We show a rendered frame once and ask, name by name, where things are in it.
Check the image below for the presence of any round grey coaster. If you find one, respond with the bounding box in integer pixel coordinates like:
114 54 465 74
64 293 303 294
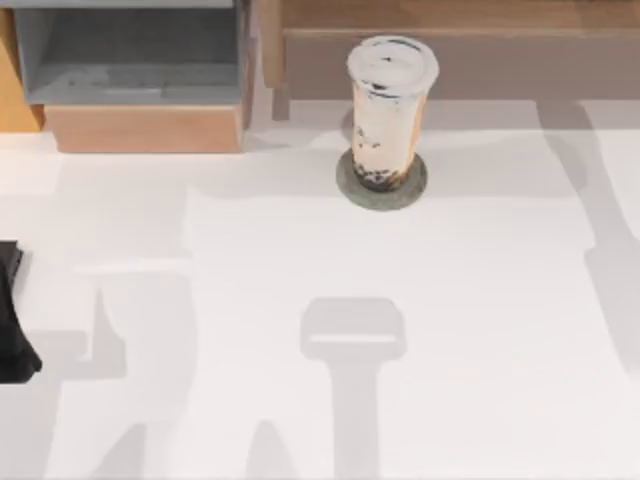
335 151 429 212

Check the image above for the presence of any bubble tea cup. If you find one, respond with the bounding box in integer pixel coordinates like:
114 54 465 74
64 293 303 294
346 35 441 193

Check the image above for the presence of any pale wooden drawer front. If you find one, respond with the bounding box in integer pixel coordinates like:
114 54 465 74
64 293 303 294
43 103 245 154

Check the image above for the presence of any wooden open shelf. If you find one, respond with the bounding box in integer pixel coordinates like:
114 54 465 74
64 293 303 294
258 0 640 122

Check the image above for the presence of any pulled-out wooden drawer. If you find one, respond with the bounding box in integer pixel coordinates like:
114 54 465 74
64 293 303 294
13 0 257 154

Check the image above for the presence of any wooden cupboard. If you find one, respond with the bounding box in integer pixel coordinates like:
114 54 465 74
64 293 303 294
0 8 48 134

